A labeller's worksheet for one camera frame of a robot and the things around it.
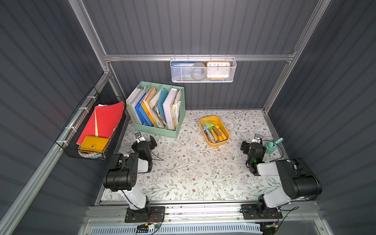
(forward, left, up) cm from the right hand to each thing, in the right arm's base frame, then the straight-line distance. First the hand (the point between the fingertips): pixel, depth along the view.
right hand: (257, 142), depth 92 cm
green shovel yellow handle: (+6, +26, -2) cm, 27 cm away
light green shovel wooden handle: (+17, +29, -2) cm, 33 cm away
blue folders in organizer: (+15, +75, +9) cm, 77 cm away
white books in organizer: (+14, +54, +17) cm, 58 cm away
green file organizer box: (+17, +64, +14) cm, 68 cm away
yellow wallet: (-17, +85, +25) cm, 90 cm away
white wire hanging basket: (+31, +45, +28) cm, 61 cm away
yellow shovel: (+7, +20, -3) cm, 22 cm away
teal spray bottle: (-3, -7, +2) cm, 8 cm away
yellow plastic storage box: (+11, +26, -1) cm, 28 cm away
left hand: (+2, +74, +2) cm, 74 cm away
